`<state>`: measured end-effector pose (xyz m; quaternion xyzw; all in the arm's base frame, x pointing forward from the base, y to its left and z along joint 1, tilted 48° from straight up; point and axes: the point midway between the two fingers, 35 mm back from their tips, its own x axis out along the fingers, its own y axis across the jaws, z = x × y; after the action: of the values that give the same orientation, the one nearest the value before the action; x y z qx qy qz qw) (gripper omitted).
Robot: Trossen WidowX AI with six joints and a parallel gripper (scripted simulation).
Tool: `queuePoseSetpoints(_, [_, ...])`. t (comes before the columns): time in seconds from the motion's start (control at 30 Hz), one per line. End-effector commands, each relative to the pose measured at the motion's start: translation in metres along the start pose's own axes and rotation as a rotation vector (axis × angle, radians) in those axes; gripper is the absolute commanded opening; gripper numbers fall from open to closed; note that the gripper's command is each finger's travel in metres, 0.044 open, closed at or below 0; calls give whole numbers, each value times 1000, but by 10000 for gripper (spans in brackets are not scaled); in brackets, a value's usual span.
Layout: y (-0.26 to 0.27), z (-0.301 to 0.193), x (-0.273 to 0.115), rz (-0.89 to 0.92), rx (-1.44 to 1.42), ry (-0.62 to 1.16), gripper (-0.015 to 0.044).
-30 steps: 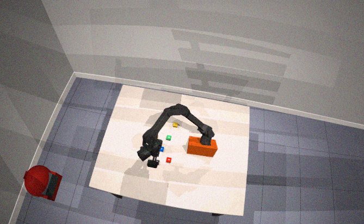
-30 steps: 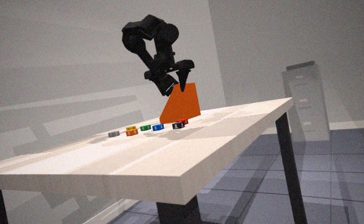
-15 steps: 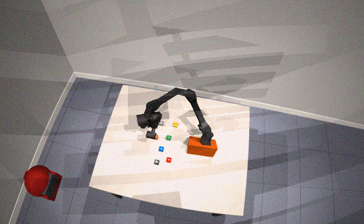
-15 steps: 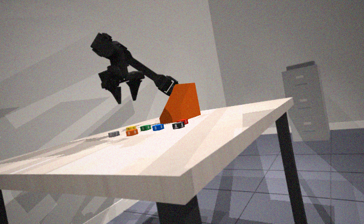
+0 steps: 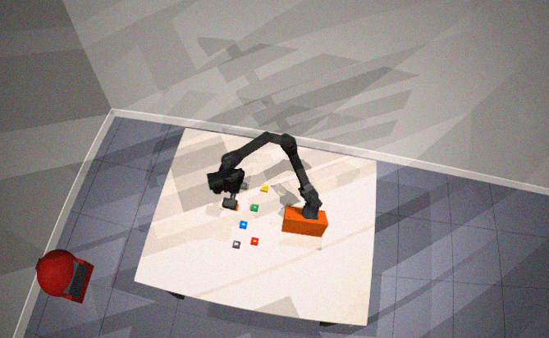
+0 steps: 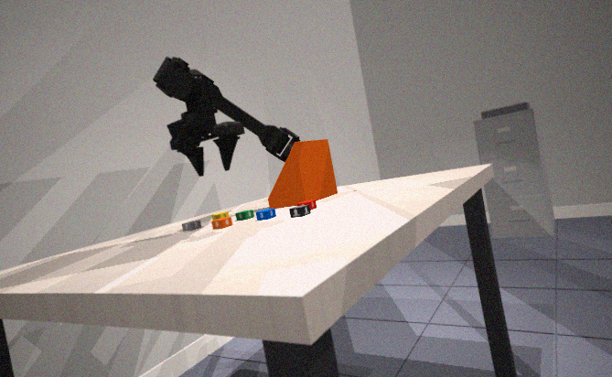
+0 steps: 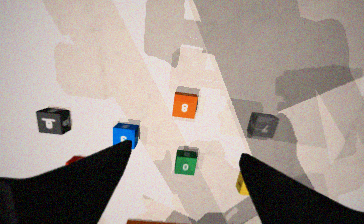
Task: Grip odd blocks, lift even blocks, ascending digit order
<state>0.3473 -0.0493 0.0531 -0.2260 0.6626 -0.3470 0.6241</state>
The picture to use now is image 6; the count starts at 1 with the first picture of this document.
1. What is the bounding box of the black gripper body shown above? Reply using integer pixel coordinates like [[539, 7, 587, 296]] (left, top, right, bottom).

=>
[[170, 102, 245, 150]]

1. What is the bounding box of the green block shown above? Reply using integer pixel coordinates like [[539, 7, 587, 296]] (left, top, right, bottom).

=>
[[235, 210, 254, 221]]

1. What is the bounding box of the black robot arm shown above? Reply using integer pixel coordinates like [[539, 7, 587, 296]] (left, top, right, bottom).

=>
[[153, 56, 300, 162]]

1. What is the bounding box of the blue block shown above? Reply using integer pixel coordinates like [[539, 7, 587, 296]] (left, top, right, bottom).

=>
[[256, 209, 276, 221]]

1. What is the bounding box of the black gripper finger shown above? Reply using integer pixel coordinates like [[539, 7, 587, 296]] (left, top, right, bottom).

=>
[[177, 147, 204, 177], [212, 136, 241, 171]]

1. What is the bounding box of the yellow block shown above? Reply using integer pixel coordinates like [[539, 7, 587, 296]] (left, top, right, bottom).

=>
[[212, 211, 230, 221]]

